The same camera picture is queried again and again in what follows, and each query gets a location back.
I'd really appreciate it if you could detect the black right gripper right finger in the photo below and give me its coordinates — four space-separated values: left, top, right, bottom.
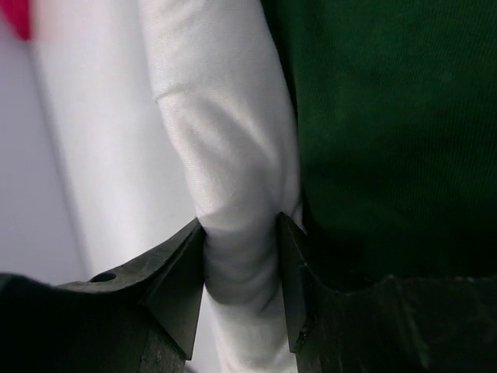
277 214 496 372

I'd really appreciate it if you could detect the white printed t-shirt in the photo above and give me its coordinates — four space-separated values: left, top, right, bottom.
138 1 301 372

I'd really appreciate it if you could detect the red t-shirt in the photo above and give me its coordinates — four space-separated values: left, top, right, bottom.
0 0 32 41

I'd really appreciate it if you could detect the dark green t-shirt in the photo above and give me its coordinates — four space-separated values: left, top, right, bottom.
262 0 496 281

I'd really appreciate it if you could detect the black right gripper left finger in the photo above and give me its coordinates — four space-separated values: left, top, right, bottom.
1 221 204 372

